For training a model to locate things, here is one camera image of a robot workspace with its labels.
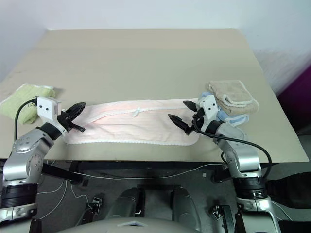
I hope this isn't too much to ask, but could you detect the green folded towel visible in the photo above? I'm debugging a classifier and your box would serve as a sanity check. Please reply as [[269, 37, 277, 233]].
[[0, 83, 59, 126]]

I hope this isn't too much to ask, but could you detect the dark grey robot leg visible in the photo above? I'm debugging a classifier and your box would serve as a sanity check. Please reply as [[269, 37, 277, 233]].
[[171, 187, 203, 232], [106, 187, 147, 220]]

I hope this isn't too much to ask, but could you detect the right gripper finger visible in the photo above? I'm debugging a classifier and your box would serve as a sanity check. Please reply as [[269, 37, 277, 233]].
[[168, 113, 190, 131], [182, 100, 198, 113]]

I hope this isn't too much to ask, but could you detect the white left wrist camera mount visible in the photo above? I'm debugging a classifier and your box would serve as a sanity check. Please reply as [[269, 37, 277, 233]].
[[35, 96, 68, 134]]

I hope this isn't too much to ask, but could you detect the black floor clamp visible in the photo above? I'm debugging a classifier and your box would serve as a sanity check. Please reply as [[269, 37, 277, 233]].
[[209, 204, 234, 233], [90, 195, 103, 215]]

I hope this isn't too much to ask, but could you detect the black table frame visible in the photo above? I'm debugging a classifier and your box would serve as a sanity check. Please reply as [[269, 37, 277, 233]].
[[40, 159, 233, 184]]

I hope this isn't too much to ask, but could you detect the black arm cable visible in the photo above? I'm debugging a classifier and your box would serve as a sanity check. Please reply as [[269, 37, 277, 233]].
[[14, 98, 37, 142], [193, 125, 273, 181]]

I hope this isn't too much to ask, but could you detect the light blue folded towel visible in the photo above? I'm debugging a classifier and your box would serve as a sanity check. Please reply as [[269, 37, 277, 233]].
[[198, 91, 250, 127]]

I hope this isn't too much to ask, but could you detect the dark grey left robot leg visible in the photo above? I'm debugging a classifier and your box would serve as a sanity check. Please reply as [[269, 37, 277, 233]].
[[106, 187, 147, 220]]

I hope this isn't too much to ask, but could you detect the thin white cable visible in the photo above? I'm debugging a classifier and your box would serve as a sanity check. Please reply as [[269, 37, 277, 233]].
[[36, 163, 227, 219]]

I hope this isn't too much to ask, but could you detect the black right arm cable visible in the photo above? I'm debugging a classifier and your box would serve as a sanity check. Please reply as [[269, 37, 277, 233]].
[[193, 125, 273, 181]]

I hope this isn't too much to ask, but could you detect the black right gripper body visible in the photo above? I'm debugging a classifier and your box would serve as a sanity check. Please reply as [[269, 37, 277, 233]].
[[185, 108, 206, 135]]

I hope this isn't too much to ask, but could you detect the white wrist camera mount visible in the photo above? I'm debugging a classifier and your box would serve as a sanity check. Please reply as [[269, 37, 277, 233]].
[[195, 95, 219, 132], [35, 96, 68, 134]]

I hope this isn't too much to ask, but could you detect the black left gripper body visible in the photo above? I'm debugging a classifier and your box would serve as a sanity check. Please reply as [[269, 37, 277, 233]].
[[57, 111, 73, 131]]

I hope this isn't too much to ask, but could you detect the dark grey right robot leg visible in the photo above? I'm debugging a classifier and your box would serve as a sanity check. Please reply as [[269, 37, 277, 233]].
[[171, 187, 203, 232]]

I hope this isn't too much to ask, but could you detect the silver robot torso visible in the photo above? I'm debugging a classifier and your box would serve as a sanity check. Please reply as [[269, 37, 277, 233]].
[[54, 216, 198, 233]]

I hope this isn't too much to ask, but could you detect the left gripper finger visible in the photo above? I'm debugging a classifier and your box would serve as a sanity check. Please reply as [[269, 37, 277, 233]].
[[63, 102, 86, 121], [69, 121, 86, 133]]

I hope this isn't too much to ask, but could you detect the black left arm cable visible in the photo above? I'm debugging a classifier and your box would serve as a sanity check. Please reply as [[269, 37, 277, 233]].
[[14, 98, 37, 142]]

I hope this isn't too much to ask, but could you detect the purple panel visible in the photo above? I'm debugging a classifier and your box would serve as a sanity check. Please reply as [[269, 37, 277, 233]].
[[276, 65, 311, 133]]

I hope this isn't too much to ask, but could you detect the beige folded towel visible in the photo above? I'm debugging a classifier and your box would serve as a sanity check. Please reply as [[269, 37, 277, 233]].
[[206, 80, 260, 116]]

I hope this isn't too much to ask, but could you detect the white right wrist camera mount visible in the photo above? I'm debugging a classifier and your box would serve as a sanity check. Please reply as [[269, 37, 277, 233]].
[[195, 95, 219, 132]]

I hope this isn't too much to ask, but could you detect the pink white cloth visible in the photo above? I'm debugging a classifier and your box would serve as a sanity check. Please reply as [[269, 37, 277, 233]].
[[63, 97, 201, 147]]

